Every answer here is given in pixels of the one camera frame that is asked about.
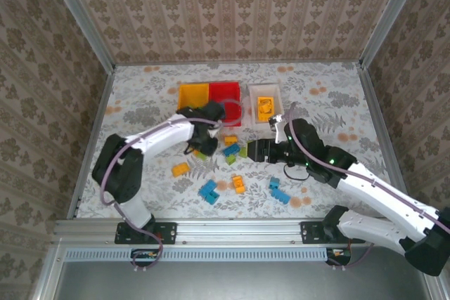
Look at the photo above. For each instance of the green lego brick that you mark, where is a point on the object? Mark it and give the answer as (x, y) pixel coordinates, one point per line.
(201, 155)
(230, 160)

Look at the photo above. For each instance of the orange lego brick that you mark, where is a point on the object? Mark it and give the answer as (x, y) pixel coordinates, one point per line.
(238, 184)
(265, 107)
(180, 169)
(230, 140)

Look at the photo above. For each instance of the small blue lego brick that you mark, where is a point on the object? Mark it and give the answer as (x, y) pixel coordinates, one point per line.
(274, 183)

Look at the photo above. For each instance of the long blue lego brick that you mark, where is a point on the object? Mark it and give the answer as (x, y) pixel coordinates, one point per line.
(281, 196)

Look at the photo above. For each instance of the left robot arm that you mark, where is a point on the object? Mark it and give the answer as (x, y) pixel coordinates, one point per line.
(158, 136)

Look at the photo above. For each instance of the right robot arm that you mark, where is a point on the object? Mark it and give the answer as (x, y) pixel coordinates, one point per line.
(379, 194)

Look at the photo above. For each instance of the yellow-green lego brick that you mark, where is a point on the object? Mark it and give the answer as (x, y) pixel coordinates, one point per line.
(242, 152)

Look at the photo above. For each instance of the orange lego plate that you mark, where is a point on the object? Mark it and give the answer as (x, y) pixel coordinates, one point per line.
(262, 117)

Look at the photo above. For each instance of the yellow plastic bin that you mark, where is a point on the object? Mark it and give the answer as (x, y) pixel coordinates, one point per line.
(193, 94)

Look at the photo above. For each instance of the white plastic bin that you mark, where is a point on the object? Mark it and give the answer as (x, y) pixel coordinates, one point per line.
(254, 103)

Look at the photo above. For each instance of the red plastic bin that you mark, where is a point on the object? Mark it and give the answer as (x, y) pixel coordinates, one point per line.
(228, 92)

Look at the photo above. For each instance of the floral tablecloth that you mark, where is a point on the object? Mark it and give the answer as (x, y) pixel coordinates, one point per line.
(299, 82)

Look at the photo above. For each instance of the small connector board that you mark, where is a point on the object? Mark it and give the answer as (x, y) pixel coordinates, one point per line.
(339, 254)
(144, 255)

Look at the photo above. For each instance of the grey metal panel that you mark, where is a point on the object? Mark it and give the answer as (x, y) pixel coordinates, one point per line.
(228, 282)

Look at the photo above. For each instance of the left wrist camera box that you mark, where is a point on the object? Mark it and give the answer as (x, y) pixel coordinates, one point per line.
(215, 111)

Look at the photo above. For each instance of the aluminium side rail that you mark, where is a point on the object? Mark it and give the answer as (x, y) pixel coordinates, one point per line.
(95, 131)
(376, 110)

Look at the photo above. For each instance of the wide aluminium mounting rail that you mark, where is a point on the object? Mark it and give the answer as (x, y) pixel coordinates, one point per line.
(239, 233)

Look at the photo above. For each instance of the thin aluminium rail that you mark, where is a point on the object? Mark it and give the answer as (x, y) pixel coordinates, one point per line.
(239, 62)

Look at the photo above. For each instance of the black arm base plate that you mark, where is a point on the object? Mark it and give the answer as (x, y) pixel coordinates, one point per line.
(165, 233)
(311, 233)

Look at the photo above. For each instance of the aluminium frame post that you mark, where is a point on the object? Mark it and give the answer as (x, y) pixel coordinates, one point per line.
(79, 15)
(393, 15)

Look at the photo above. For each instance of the aluminium frame bar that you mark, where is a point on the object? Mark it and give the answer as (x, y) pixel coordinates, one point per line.
(47, 275)
(439, 289)

